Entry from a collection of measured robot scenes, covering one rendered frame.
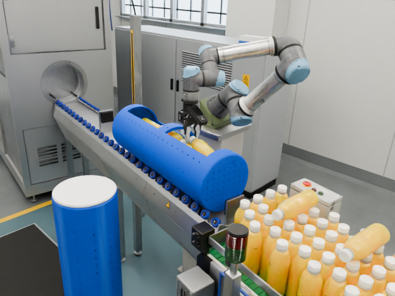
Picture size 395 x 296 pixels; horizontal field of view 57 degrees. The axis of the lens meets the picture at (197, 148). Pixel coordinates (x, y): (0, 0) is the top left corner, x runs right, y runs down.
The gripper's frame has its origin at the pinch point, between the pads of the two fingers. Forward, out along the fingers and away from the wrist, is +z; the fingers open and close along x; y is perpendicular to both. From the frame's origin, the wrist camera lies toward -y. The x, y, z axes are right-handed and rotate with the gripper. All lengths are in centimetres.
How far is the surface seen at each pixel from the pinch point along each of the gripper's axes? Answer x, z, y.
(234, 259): 38, 4, -73
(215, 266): 23, 32, -48
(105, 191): 43.5, 16.8, 5.5
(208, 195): 9.6, 14.6, -26.1
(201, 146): 2.0, -0.9, -9.9
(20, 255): 70, 104, 100
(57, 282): 57, 105, 61
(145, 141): 13.0, 5.3, 23.0
